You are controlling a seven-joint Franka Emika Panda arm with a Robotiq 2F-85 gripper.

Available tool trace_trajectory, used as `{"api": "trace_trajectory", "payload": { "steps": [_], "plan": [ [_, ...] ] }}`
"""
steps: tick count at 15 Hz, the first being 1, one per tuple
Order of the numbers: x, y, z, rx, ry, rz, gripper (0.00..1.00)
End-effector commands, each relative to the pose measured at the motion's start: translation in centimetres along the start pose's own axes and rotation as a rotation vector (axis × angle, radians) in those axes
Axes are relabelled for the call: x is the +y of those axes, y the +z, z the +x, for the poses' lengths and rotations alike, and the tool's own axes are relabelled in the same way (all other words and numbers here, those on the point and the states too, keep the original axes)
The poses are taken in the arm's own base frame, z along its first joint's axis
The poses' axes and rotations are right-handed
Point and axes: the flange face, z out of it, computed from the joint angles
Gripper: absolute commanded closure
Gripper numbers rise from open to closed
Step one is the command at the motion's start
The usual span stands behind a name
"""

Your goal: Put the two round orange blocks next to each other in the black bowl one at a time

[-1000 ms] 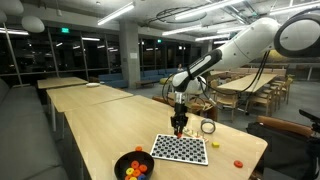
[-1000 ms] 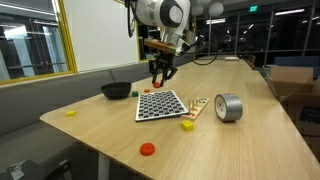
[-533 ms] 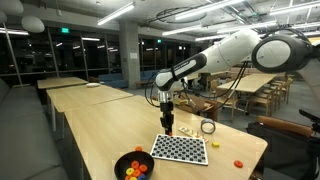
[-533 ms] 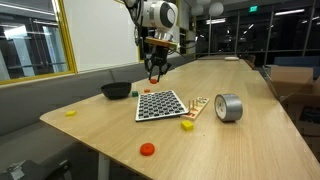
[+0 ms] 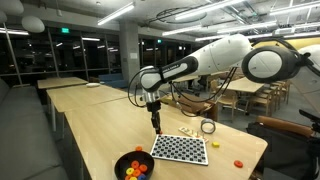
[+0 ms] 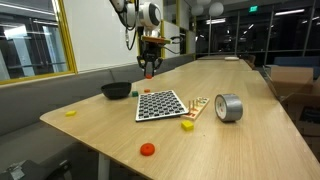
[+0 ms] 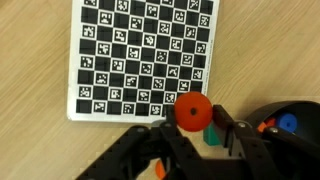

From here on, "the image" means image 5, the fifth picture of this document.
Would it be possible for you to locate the wooden peg toy board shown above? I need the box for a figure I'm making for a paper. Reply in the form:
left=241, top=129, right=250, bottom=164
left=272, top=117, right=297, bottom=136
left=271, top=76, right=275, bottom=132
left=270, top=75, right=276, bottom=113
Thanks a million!
left=178, top=125, right=210, bottom=144

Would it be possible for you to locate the long wooden dining table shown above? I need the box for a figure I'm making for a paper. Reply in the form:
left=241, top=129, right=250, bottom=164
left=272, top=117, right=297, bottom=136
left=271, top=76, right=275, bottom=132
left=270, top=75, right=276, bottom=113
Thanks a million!
left=228, top=77, right=265, bottom=116

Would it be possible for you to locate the gray upholstered bench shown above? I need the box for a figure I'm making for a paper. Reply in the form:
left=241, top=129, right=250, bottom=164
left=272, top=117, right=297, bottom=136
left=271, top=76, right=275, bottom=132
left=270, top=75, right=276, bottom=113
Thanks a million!
left=0, top=78, right=69, bottom=180

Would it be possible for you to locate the black bowl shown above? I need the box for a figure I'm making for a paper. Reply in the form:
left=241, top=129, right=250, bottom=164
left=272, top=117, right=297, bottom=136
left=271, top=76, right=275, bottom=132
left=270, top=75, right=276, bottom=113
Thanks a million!
left=114, top=150, right=155, bottom=180

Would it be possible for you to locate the blue sofa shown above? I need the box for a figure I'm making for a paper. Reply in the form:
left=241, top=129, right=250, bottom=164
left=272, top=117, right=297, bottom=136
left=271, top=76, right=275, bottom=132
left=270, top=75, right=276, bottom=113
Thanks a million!
left=98, top=73, right=129, bottom=89

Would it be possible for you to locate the black white checkerboard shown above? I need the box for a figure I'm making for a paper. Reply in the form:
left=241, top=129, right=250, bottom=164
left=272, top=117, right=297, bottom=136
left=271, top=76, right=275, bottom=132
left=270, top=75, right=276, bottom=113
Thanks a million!
left=149, top=133, right=209, bottom=166

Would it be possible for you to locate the black chair brown backrest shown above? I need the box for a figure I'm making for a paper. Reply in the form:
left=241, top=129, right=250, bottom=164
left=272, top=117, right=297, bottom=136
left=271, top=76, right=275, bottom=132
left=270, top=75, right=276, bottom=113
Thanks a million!
left=246, top=115, right=316, bottom=180

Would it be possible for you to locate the white round pendant lamp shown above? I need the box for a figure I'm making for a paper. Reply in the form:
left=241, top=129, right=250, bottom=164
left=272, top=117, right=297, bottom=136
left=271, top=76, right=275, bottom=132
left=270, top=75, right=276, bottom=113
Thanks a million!
left=0, top=9, right=8, bottom=24
left=21, top=15, right=46, bottom=34
left=0, top=0, right=25, bottom=16

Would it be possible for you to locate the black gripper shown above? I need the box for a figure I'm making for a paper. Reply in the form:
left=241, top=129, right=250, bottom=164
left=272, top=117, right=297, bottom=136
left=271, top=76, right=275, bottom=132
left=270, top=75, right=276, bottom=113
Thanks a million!
left=146, top=100, right=163, bottom=135

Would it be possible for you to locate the ceiling tube light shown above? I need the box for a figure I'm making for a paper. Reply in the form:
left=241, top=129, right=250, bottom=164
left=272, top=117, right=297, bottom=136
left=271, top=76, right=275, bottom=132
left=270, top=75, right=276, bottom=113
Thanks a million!
left=269, top=0, right=320, bottom=17
left=174, top=0, right=246, bottom=21
left=97, top=2, right=136, bottom=26
left=161, top=24, right=203, bottom=37

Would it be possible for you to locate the silver duct tape roll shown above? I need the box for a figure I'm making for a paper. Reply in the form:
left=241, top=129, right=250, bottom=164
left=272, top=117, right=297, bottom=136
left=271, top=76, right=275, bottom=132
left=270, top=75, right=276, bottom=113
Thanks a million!
left=200, top=118, right=217, bottom=135

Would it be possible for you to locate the black cable silver connector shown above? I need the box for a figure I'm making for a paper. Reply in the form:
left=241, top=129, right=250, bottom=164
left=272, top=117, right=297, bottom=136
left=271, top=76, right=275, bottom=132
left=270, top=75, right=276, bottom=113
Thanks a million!
left=169, top=66, right=238, bottom=118

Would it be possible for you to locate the black camera on tripod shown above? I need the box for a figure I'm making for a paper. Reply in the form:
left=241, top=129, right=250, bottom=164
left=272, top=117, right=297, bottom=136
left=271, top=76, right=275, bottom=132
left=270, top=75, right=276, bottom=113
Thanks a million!
left=298, top=108, right=320, bottom=180

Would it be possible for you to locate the light wooden table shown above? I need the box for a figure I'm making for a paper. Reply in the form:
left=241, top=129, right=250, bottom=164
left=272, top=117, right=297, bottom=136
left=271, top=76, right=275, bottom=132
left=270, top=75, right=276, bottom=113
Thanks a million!
left=172, top=75, right=201, bottom=84
left=37, top=76, right=89, bottom=106
left=46, top=84, right=134, bottom=133

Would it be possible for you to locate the wooden dining chair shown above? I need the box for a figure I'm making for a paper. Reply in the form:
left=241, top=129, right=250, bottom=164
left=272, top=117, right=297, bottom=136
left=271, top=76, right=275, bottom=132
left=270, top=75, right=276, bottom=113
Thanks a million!
left=218, top=89, right=240, bottom=122
left=279, top=79, right=292, bottom=105
left=248, top=85, right=278, bottom=118

